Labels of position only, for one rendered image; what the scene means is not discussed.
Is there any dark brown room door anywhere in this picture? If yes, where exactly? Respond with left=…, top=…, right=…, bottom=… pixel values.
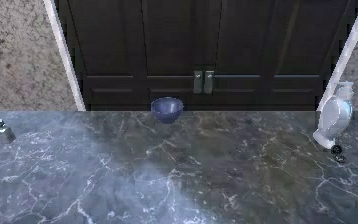
left=200, top=0, right=358, bottom=112
left=54, top=0, right=204, bottom=112

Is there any grey door handle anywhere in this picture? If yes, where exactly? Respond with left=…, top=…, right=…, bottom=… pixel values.
left=203, top=69, right=215, bottom=95
left=193, top=69, right=204, bottom=95

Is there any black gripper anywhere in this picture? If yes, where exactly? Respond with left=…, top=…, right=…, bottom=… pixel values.
left=330, top=144, right=348, bottom=165

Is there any white door frame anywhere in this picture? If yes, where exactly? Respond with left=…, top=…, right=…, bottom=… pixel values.
left=42, top=0, right=358, bottom=113

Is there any white pale blue vase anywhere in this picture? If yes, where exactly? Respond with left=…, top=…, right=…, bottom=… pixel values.
left=312, top=80, right=355, bottom=150

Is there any glass salt shaker silver cap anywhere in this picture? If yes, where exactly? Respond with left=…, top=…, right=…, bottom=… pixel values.
left=0, top=118, right=17, bottom=145

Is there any blue bowl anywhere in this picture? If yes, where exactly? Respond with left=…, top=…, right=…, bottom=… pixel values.
left=150, top=96, right=185, bottom=125

